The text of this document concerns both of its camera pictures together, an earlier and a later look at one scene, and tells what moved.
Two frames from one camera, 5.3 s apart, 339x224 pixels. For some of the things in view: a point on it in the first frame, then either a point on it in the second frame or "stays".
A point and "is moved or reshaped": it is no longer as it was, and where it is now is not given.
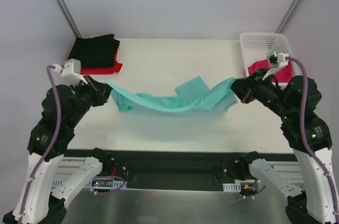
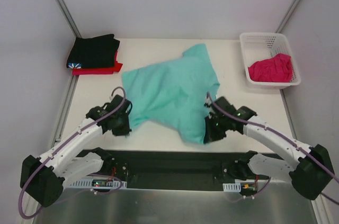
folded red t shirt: [103, 70] stays
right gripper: [249, 90] to [212, 131]
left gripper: [93, 91] to [121, 126]
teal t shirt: [195, 95] is moved or reshaped
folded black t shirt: [95, 52] stays
